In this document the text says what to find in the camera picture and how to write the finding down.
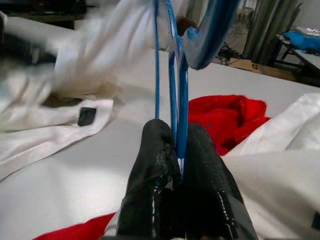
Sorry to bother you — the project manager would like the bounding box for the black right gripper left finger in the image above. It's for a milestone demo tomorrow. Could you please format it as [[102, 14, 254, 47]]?
[[116, 118, 185, 240]]

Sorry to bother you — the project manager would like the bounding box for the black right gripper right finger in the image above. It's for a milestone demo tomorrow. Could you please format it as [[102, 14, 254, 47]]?
[[183, 121, 260, 240]]

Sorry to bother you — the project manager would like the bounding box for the blue clothes hanger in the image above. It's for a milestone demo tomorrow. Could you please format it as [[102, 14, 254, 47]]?
[[152, 0, 241, 181]]

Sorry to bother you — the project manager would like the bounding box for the white textured shirt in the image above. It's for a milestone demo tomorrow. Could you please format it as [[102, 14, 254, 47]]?
[[0, 0, 191, 181]]

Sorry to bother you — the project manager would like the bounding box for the white shirt with black print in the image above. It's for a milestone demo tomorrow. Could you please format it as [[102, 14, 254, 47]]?
[[219, 92, 320, 240]]

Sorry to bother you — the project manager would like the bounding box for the red garment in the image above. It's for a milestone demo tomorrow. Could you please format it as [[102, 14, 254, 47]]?
[[32, 94, 272, 240]]

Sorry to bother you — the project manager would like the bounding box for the white desk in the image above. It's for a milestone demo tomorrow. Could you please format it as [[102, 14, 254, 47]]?
[[274, 32, 320, 87]]

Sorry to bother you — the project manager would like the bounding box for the blue plastic bag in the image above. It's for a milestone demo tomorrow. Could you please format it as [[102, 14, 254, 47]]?
[[284, 29, 320, 51]]

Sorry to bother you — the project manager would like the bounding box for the grey curtain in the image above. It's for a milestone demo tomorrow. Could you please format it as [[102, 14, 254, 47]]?
[[243, 0, 302, 66]]

